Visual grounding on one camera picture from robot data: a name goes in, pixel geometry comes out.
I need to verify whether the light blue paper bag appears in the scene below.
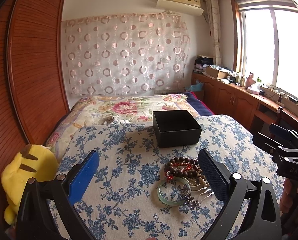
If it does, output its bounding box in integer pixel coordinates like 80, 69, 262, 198
185, 80, 204, 92

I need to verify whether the wooden side cabinet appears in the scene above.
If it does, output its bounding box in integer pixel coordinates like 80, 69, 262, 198
191, 73, 298, 137

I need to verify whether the person's right hand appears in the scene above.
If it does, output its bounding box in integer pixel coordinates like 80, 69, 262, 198
280, 178, 298, 213

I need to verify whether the navy blue blanket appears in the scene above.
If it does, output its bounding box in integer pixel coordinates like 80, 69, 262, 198
184, 92, 214, 116

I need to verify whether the window with wooden frame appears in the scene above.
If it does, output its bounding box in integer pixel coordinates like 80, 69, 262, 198
231, 0, 298, 101

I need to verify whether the red cord bracelet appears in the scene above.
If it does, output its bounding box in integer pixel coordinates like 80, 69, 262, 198
164, 162, 192, 182

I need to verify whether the pile of dark clothes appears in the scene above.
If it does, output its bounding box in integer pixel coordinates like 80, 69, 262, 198
193, 55, 214, 73

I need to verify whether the white power strip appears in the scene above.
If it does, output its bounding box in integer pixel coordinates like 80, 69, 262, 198
260, 86, 298, 115

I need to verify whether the beige window curtain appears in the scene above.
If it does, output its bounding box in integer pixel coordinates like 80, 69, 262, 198
205, 0, 222, 66

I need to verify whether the white air conditioner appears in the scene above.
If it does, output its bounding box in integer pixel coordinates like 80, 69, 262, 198
157, 0, 204, 16

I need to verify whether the yellow plush toy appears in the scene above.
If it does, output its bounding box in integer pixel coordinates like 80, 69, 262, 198
1, 144, 59, 225

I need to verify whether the silver flower hair fork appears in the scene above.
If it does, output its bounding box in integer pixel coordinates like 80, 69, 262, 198
180, 184, 214, 211

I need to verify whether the brown wooden bead bracelet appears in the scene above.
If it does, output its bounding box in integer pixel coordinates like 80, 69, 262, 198
163, 156, 202, 179

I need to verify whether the cardboard box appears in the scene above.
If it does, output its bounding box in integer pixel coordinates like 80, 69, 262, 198
206, 66, 228, 79

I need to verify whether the pink floral quilt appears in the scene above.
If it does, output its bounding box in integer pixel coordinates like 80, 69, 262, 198
46, 93, 199, 160

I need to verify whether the pink figurine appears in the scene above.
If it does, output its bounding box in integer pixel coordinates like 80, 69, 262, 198
245, 72, 255, 88

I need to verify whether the blue floral white blanket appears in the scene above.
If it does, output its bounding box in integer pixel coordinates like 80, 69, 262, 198
58, 115, 283, 239

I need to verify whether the black jewelry box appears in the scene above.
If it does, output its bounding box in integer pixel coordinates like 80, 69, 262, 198
153, 110, 202, 148

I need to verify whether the green jade bangle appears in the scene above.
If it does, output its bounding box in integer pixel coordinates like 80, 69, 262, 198
157, 177, 191, 206

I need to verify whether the circle patterned sheer curtain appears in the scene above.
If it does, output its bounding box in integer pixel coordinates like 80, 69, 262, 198
62, 13, 190, 98

